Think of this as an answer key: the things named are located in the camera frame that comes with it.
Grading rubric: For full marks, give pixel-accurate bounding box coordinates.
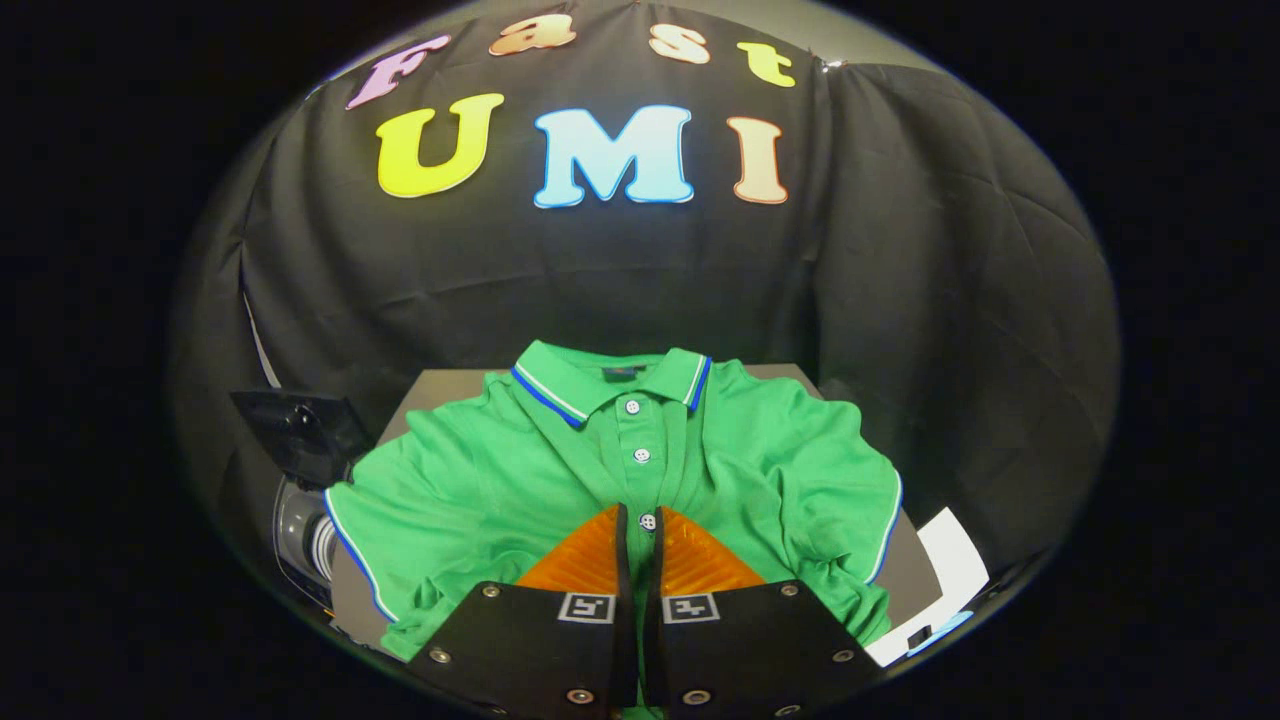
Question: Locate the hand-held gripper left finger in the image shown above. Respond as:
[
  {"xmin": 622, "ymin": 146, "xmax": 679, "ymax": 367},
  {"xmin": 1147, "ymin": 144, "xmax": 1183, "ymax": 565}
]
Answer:
[{"xmin": 408, "ymin": 503, "xmax": 641, "ymax": 719}]

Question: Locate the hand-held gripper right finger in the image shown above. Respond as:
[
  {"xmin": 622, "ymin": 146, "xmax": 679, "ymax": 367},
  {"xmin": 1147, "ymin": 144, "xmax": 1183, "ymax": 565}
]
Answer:
[{"xmin": 645, "ymin": 505, "xmax": 886, "ymax": 719}]

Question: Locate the green polo shirt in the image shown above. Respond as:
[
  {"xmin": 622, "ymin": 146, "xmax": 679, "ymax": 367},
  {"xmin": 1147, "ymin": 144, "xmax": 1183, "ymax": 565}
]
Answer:
[{"xmin": 323, "ymin": 340, "xmax": 904, "ymax": 720}]

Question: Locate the dark washing machine lid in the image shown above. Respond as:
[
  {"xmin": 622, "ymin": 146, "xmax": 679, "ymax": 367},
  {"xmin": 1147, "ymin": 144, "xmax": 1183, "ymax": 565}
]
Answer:
[{"xmin": 230, "ymin": 390, "xmax": 371, "ymax": 488}]

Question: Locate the white flat board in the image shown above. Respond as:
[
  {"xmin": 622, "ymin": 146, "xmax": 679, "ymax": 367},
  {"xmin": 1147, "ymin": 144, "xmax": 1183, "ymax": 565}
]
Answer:
[{"xmin": 865, "ymin": 507, "xmax": 991, "ymax": 668}]

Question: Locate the beige cabinet with dark top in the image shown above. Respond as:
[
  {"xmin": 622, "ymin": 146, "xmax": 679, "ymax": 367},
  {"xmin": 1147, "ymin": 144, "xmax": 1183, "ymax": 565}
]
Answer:
[{"xmin": 330, "ymin": 365, "xmax": 941, "ymax": 651}]

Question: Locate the black backdrop cloth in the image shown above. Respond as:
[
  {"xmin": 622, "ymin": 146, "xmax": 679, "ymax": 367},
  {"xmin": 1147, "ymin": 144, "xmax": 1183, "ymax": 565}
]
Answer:
[{"xmin": 165, "ymin": 0, "xmax": 1121, "ymax": 601}]

